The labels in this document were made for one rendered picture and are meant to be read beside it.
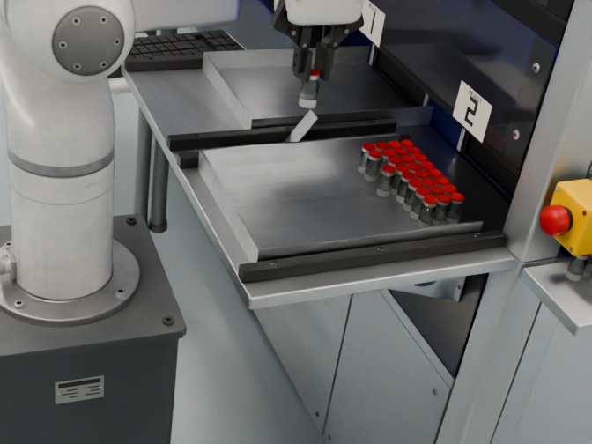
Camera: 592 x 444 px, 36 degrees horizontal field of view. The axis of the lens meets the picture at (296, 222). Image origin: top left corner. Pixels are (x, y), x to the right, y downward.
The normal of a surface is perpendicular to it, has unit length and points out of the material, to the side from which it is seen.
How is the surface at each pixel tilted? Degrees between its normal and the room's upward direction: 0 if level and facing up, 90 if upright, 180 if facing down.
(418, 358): 90
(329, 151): 90
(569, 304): 0
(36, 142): 82
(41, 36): 91
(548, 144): 90
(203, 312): 0
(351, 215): 0
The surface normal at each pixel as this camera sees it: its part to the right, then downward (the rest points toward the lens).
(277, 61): 0.37, 0.55
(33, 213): -0.37, 0.48
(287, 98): 0.13, -0.82
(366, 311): -0.92, 0.11
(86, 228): 0.62, 0.50
